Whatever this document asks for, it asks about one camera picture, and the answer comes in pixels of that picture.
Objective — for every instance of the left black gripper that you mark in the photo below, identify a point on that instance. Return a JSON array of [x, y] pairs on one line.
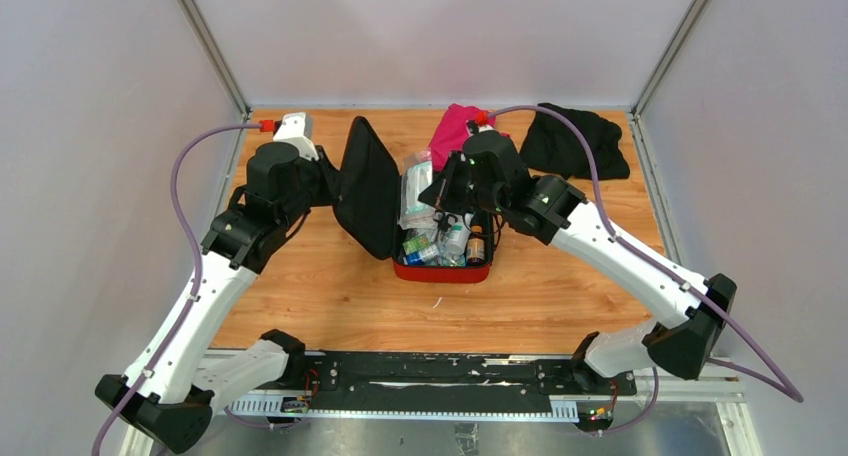
[[333, 179]]

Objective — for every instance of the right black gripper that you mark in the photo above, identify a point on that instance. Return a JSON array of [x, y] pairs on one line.
[[436, 193]]

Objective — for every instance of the red black medicine kit case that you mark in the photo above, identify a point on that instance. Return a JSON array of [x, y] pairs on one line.
[[368, 209]]

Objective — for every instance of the blue labelled bandage roll bag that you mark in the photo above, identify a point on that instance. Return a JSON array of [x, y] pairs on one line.
[[422, 256]]

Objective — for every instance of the black handled scissors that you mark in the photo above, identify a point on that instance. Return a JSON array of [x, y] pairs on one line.
[[445, 222]]

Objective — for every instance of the teal blister pack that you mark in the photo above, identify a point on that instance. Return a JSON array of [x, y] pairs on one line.
[[417, 176]]

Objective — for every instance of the small green medicine box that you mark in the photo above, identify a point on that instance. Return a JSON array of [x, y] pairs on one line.
[[416, 243]]

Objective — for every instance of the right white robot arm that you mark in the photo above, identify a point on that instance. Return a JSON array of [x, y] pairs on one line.
[[684, 305]]

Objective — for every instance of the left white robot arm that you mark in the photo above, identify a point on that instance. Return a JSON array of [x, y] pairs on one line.
[[164, 393]]

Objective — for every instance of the brown medicine bottle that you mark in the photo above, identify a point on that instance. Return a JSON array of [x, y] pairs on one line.
[[475, 254]]

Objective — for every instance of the white lotion bottle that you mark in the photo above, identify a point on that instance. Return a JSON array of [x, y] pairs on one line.
[[458, 234]]

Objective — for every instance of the pink folded cloth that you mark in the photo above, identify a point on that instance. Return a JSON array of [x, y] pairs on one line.
[[451, 132]]

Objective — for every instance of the black folded cloth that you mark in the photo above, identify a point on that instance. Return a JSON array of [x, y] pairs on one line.
[[552, 147]]

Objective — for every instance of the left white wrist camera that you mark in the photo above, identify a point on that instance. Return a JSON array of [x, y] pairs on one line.
[[294, 129]]

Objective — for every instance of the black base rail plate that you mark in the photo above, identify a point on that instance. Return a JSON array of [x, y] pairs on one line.
[[442, 385]]

